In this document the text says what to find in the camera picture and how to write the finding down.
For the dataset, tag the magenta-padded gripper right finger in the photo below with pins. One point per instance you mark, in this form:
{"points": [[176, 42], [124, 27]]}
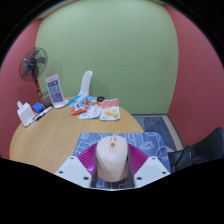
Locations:
{"points": [[151, 168]]}

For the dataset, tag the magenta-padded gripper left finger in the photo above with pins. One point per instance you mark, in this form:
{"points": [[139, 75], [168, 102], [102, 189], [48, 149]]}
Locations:
{"points": [[71, 168]]}

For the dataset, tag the cream pink computer mouse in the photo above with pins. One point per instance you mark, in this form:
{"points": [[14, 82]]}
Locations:
{"points": [[112, 158]]}

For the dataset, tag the blue grey patterned mouse pad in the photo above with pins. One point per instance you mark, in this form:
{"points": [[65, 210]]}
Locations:
{"points": [[150, 143]]}

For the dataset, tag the black office chair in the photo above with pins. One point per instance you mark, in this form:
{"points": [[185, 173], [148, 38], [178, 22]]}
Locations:
{"points": [[200, 150]]}

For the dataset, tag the white snack packet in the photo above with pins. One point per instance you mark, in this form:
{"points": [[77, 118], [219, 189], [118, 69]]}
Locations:
{"points": [[90, 113]]}

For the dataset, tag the black white marker pen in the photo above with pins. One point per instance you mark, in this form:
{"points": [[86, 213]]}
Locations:
{"points": [[30, 122]]}

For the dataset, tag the black red marker pen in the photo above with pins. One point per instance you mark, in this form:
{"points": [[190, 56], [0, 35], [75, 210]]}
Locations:
{"points": [[43, 113]]}

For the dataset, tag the orange snack packet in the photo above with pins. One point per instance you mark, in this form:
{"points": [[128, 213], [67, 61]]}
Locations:
{"points": [[79, 106]]}

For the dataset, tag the small blue box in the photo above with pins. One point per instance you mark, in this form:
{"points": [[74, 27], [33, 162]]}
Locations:
{"points": [[38, 107]]}

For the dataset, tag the red yellow snack packet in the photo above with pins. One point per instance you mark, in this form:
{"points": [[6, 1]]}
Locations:
{"points": [[110, 110]]}

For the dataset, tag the white tissue box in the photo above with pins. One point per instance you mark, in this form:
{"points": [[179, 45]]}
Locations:
{"points": [[25, 115]]}

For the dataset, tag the blue snack packet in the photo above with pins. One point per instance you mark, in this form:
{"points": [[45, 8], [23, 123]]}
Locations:
{"points": [[87, 97]]}

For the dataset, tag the small black round lid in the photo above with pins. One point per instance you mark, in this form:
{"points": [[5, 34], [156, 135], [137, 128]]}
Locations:
{"points": [[100, 99]]}

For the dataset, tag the blue white sign stand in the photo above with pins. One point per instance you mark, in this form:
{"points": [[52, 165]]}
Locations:
{"points": [[55, 90]]}

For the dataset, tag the black standing fan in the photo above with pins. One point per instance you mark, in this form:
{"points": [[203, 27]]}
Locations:
{"points": [[32, 63]]}

